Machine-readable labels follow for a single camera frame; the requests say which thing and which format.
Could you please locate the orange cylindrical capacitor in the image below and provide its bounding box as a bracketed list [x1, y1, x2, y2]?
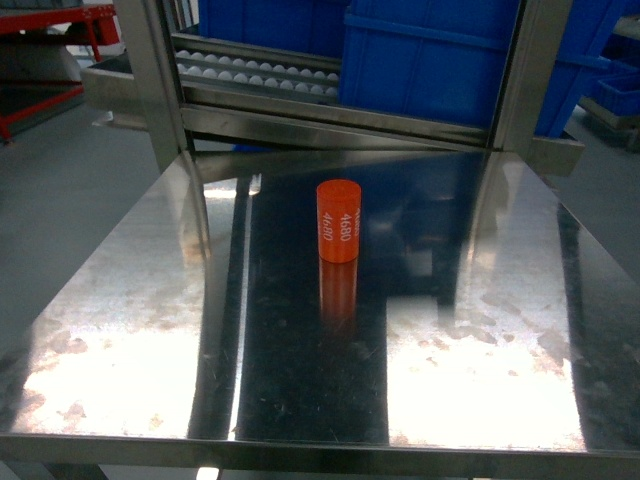
[316, 179, 362, 264]

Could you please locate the stainless steel roller rack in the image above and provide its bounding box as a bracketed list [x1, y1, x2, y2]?
[82, 1, 584, 176]

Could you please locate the blue plastic bin left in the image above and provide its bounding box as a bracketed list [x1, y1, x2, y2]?
[198, 0, 350, 58]

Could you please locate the blue plastic bin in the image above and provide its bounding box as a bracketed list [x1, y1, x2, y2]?
[198, 0, 350, 58]
[338, 1, 627, 138]

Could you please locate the blue plastic bin right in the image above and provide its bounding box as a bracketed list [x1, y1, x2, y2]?
[338, 1, 627, 138]

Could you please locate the red metal table frame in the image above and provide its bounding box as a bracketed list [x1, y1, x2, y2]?
[1, 1, 120, 144]

